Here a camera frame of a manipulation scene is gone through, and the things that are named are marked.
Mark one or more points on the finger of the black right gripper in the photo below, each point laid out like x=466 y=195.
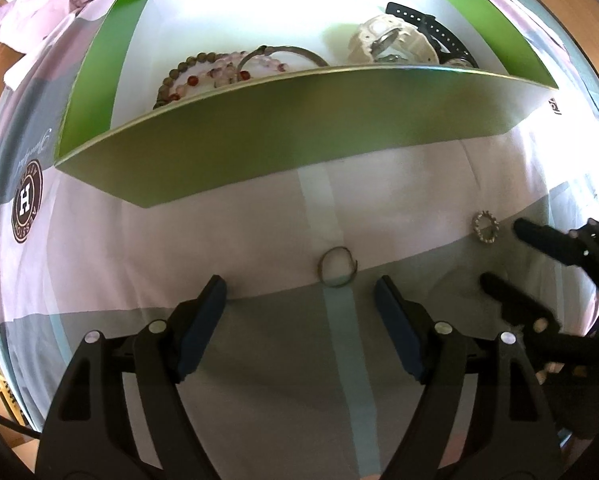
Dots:
x=551 y=242
x=517 y=308

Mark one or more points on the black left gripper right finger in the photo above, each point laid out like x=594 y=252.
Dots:
x=409 y=326

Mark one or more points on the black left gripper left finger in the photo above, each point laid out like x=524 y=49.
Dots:
x=191 y=327

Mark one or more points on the black strap wristwatch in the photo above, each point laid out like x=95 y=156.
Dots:
x=449 y=48

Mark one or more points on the cream white wristwatch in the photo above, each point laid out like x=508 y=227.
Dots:
x=387 y=39

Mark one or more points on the plaid patchwork bed sheet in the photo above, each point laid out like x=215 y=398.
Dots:
x=300 y=379

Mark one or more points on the green cardboard box tray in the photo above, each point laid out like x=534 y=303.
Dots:
x=115 y=138

